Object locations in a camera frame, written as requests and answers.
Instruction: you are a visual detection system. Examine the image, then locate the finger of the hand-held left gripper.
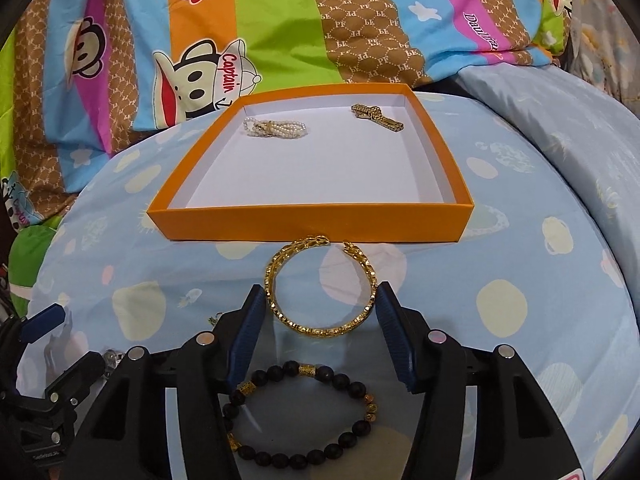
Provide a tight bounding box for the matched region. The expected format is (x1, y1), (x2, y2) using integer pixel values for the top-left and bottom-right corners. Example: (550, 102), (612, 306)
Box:
(20, 305), (67, 345)
(44, 350), (107, 405)

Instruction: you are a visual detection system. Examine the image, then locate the pale blue leaf-print pillow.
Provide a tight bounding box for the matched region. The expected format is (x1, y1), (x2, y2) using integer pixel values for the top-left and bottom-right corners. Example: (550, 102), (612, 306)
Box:
(457, 67), (640, 241)

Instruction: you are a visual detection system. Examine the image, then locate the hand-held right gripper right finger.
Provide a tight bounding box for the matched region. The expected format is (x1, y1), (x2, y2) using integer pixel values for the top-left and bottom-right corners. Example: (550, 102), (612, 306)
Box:
(375, 282), (583, 480)

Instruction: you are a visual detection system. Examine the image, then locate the colourful striped monkey blanket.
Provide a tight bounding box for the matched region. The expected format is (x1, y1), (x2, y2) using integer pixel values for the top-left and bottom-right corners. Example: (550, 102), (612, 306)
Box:
(0, 0), (571, 311)

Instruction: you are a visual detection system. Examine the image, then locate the white pearl bracelet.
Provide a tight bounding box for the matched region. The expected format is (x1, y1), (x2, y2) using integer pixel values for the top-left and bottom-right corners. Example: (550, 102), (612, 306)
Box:
(243, 116), (311, 138)

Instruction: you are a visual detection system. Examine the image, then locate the orange cardboard box tray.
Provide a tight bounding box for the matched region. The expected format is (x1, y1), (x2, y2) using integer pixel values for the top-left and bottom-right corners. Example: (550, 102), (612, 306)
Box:
(146, 82), (476, 243)

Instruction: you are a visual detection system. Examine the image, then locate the gold bangle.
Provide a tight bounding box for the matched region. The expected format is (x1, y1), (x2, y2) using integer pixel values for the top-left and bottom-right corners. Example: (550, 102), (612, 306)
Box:
(265, 234), (377, 333)

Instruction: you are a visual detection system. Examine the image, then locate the white floral cloth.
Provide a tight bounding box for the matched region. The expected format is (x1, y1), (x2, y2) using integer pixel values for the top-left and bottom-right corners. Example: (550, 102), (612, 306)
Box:
(565, 0), (640, 121)

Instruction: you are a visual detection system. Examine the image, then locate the gold link watch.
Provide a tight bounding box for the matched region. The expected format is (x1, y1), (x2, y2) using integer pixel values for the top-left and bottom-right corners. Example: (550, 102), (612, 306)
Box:
(350, 102), (405, 133)

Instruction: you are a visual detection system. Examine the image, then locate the light blue planet bedsheet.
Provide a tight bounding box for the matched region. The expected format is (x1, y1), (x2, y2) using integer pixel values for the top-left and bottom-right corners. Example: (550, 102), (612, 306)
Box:
(15, 90), (640, 480)

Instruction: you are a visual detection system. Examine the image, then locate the black bead bracelet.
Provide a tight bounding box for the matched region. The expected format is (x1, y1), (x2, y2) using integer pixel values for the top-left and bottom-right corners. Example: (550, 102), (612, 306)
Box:
(222, 360), (380, 467)

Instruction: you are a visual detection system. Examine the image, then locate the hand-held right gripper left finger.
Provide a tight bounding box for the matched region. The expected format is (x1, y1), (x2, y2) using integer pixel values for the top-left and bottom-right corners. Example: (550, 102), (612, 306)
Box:
(60, 284), (266, 480)

